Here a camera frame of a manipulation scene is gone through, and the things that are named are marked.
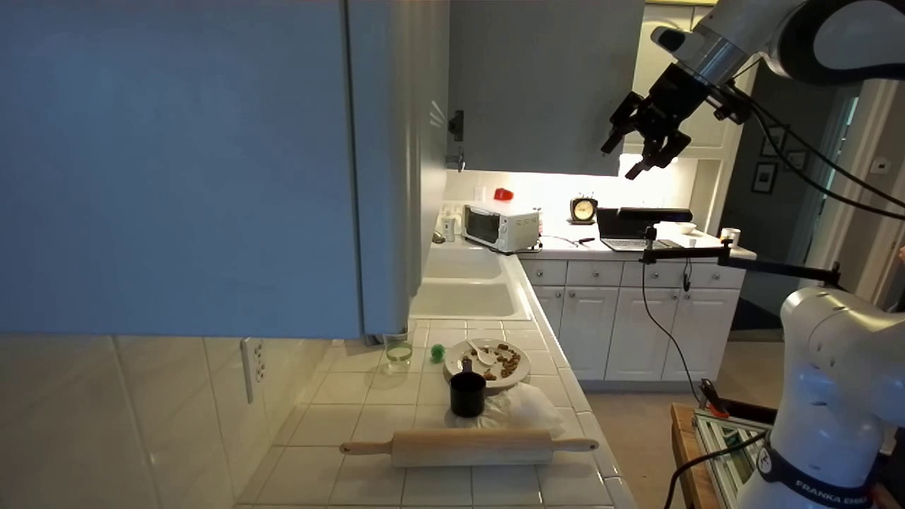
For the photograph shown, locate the white lower cabinets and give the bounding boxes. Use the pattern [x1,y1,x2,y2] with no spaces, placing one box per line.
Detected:
[523,256,745,384]

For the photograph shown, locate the black measuring cup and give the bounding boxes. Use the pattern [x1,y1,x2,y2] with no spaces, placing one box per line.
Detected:
[450,374,486,420]

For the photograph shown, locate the red object on oven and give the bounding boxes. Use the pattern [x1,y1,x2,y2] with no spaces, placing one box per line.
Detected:
[493,186,516,205]

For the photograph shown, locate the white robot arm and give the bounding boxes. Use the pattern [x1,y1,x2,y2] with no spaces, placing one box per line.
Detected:
[608,0,905,509]

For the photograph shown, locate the wooden rolling pin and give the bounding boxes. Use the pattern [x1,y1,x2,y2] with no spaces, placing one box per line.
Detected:
[339,430,600,468]

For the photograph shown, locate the blue near cabinet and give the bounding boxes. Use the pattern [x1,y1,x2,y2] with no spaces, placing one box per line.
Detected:
[0,0,426,339]

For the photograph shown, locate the crumpled white paper towel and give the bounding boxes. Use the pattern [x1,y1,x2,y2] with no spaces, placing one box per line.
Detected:
[486,384,564,437]

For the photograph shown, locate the plate with food scraps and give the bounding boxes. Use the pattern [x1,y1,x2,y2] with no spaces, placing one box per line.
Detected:
[444,339,533,390]

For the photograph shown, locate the white double sink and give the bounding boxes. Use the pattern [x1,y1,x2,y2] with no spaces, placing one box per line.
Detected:
[411,246,527,319]

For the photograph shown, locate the small table clock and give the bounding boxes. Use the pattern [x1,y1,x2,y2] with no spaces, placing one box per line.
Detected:
[570,198,598,226]

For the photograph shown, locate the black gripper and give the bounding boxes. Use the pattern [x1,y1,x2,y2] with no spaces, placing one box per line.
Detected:
[602,65,711,182]

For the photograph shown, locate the small green cap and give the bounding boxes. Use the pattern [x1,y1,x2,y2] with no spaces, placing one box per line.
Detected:
[430,346,444,366]

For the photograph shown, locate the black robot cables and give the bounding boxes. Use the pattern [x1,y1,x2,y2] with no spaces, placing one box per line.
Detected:
[734,87,905,225]

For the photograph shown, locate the white toaster oven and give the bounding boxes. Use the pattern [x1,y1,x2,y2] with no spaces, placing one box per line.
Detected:
[462,205,542,251]

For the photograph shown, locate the white wall outlet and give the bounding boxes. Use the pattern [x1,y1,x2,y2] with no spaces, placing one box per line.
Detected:
[242,339,266,405]

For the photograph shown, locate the clear glass with green rim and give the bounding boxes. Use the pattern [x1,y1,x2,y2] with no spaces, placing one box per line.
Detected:
[385,338,413,369]

